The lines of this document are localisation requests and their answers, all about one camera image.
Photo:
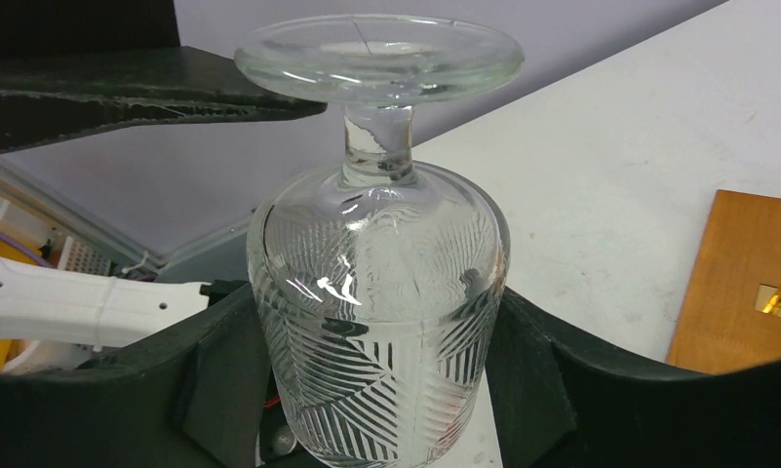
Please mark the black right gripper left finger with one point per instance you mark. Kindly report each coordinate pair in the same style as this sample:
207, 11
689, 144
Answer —
190, 395

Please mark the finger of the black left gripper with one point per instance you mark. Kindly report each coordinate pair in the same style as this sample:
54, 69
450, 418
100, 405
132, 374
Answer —
48, 100

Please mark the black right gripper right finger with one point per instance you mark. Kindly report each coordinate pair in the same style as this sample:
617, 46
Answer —
562, 397

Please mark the patterned clear glass goblet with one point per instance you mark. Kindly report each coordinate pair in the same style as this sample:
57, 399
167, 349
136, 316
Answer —
378, 279

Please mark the gold spiral rack wooden base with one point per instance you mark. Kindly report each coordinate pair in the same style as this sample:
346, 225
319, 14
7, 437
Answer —
730, 318

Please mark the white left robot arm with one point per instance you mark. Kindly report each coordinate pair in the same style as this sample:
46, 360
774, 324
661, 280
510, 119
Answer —
42, 302

